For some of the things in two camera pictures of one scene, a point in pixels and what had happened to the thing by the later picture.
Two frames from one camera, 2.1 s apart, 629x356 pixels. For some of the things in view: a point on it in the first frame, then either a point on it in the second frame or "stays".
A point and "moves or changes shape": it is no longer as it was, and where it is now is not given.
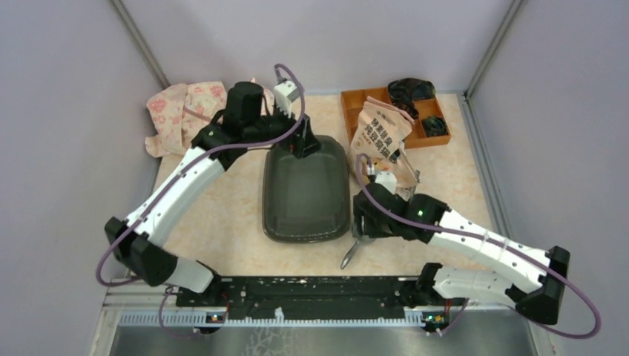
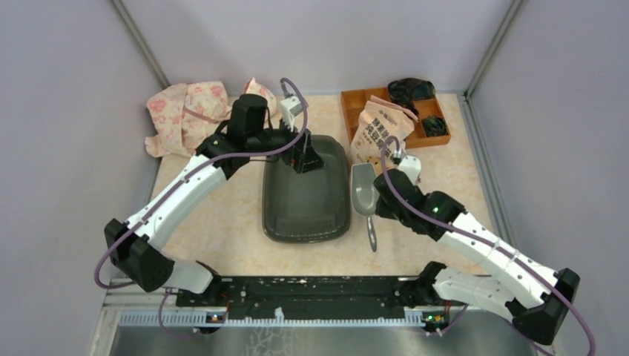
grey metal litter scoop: (362, 239) moves or changes shape
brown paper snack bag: (379, 137) stays
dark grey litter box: (307, 199) stays
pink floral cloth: (179, 112) stays
